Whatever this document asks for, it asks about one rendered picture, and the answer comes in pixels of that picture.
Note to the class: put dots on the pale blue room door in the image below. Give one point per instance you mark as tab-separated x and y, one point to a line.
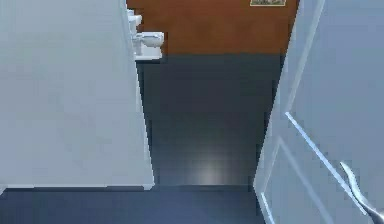
326	100

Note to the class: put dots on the white toilet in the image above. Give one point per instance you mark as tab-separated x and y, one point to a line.
148	39

